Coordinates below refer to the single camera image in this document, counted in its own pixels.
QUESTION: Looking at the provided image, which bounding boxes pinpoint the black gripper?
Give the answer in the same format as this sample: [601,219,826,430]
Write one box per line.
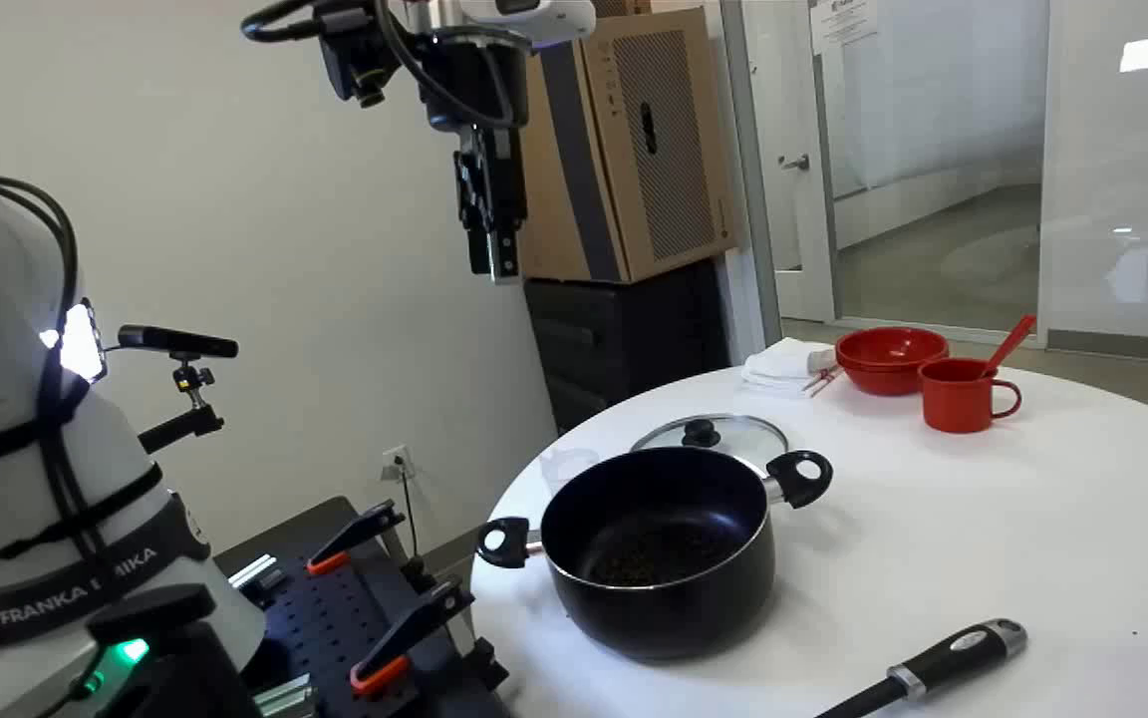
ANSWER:
[418,31,535,285]

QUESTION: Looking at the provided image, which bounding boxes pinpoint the glass pot lid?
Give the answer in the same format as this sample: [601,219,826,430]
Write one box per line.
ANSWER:
[630,410,795,469]

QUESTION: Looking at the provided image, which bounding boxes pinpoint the black cooking pot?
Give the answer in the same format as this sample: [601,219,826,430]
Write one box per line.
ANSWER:
[474,443,836,657]

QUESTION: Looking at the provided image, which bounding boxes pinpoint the large cardboard box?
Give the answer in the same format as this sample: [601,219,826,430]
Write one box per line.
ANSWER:
[515,3,747,288]

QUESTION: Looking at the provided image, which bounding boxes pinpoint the black cabinet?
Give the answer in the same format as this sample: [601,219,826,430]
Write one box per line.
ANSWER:
[521,254,737,437]

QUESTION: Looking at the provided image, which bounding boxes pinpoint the white folded cloth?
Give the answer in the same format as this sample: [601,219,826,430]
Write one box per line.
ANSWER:
[737,334,842,394]

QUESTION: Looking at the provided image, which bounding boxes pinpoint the black clamp orange tip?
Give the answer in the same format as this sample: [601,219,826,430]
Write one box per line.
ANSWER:
[349,580,479,703]
[305,498,409,584]

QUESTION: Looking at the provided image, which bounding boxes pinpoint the wooden chopsticks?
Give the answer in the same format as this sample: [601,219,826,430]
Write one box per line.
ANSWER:
[801,369,850,403]

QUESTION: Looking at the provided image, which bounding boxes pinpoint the white paper notice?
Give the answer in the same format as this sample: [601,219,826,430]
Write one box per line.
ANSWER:
[808,0,884,52]

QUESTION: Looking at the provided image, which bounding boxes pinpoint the red bowl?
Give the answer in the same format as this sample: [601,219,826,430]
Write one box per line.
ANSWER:
[835,325,953,399]

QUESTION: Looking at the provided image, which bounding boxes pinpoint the bright LED light panel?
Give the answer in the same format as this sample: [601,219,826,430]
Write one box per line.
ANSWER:
[37,298,111,393]

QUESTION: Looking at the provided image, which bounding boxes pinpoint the black perforated mounting board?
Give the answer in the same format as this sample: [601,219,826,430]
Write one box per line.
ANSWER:
[211,495,518,718]

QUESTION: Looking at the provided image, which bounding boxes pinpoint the red mug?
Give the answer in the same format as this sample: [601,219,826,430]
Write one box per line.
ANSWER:
[916,357,1030,438]

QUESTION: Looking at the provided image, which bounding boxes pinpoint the red spoon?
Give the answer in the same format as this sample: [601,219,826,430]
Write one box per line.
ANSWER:
[984,310,1042,381]

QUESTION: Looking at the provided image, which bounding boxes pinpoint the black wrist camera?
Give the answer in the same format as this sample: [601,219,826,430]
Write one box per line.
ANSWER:
[313,0,409,114]

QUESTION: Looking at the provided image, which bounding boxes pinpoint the white door with handle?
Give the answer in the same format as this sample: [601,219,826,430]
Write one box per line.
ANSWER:
[737,0,844,325]

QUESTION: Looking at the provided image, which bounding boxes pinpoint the black bar camera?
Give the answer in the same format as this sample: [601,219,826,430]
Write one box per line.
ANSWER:
[111,325,244,369]

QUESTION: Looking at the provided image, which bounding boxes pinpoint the black camera stand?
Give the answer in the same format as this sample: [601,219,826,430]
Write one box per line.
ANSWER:
[131,357,229,458]

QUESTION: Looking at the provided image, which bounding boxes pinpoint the black-handled kitchen utensil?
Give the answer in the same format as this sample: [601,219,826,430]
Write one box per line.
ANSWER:
[815,616,1034,718]

